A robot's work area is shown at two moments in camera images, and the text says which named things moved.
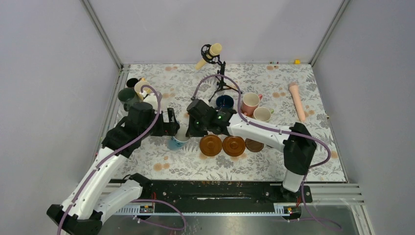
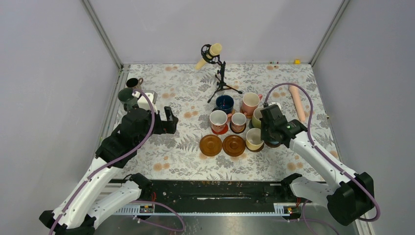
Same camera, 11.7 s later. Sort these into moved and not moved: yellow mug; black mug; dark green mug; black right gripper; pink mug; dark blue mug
Moved: yellow mug; black right gripper
Not moved: dark blue mug; dark green mug; pink mug; black mug
